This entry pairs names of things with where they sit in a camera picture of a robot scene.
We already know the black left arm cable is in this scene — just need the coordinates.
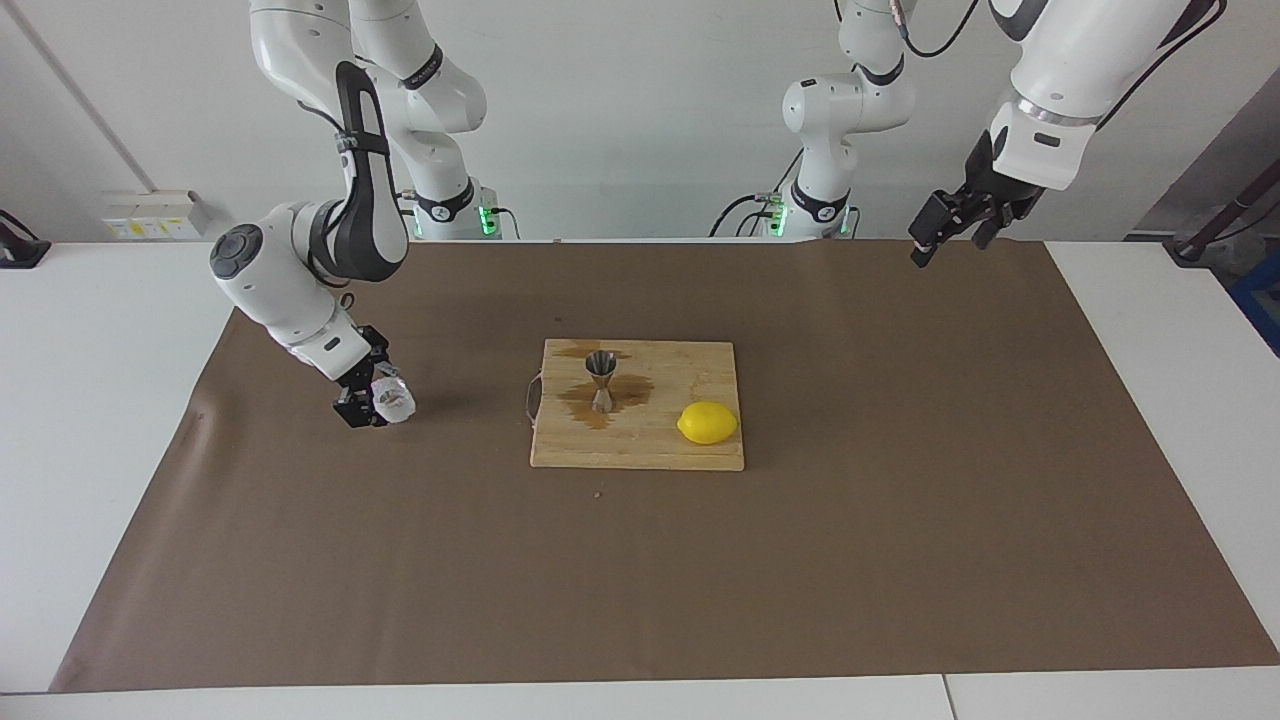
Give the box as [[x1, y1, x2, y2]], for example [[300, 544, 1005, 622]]
[[900, 0, 1229, 129]]

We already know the yellow lemon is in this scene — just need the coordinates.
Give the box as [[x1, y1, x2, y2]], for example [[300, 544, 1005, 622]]
[[677, 401, 740, 446]]

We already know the white wall socket box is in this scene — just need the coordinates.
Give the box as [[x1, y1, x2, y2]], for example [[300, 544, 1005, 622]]
[[103, 192, 208, 241]]

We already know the wooden cutting board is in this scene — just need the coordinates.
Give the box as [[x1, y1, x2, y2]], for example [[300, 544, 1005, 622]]
[[524, 339, 746, 472]]

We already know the black base cable bundle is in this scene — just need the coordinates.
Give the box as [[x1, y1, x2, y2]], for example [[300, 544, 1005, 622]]
[[708, 150, 806, 239]]

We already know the blue crate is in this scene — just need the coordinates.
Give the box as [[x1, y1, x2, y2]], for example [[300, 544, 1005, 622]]
[[1228, 248, 1280, 358]]

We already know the black clamp mount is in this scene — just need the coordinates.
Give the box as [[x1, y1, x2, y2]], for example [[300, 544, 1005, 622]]
[[0, 210, 51, 268]]

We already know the brown paper table mat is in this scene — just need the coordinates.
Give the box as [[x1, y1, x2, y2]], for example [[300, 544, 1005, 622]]
[[50, 238, 1280, 693]]

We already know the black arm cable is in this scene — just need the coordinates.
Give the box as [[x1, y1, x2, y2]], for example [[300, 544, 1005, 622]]
[[296, 98, 351, 151], [900, 0, 1229, 129]]

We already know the steel double jigger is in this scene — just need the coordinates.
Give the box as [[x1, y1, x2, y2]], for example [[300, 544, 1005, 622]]
[[585, 350, 619, 413]]

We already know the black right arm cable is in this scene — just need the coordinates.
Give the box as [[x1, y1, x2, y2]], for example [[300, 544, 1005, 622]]
[[296, 98, 351, 151]]

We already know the black tripod stand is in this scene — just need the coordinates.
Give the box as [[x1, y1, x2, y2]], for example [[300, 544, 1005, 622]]
[[1165, 160, 1280, 266]]

